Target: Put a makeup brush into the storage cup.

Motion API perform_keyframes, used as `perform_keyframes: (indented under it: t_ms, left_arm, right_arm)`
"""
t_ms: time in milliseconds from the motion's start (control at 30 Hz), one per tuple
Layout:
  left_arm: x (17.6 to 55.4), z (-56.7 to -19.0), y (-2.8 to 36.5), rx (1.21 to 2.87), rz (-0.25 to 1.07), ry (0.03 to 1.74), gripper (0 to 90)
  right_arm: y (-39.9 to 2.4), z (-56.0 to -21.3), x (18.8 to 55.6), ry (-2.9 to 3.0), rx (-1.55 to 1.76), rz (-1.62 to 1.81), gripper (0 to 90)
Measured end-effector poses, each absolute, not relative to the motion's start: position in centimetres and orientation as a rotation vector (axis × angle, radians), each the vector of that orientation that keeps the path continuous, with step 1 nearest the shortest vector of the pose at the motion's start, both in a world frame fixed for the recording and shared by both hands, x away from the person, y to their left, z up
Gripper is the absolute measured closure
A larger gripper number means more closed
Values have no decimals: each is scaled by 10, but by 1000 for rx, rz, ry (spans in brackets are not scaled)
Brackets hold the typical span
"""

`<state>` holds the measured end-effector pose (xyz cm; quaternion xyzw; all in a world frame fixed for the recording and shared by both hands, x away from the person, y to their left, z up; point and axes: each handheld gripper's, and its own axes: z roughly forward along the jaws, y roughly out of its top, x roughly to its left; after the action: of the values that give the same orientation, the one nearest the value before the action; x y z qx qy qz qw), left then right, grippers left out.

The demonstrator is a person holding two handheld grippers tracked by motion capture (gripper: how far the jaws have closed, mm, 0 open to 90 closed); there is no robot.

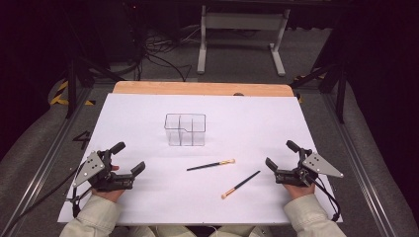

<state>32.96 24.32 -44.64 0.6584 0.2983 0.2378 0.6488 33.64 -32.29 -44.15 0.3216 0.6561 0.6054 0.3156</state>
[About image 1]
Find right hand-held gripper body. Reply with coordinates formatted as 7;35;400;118
275;149;345;188

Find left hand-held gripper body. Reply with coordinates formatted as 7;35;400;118
72;149;136;193

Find black makeup brush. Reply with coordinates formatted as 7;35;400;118
220;170;262;200
186;158;236;172

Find clear plastic organizer box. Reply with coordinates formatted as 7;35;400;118
163;113;207;147

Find person's left hand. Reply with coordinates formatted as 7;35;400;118
91;164;126;203

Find person's right hand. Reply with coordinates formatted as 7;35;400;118
284;182;316;200

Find black tripod stand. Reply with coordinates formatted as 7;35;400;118
289;57;349;125
63;53;127;120

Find white table sheet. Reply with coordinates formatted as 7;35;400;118
57;93;344;227

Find yellow black floor tape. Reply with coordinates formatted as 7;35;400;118
48;80;97;107

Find wooden table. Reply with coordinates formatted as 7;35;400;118
113;80;294;98

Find white metal stand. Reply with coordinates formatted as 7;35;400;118
197;4;292;77

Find aluminium floor rail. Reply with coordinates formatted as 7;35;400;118
0;86;95;237
320;92;398;237

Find left hand-held gripper cable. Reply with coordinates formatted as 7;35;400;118
0;164;97;237

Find hand-held gripper cable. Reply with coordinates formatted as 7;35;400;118
309;176;342;222
0;164;97;237

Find right hand-held gripper cable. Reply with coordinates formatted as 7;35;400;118
309;176;342;222

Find bundle of floor cables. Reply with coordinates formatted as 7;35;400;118
139;28;202;83

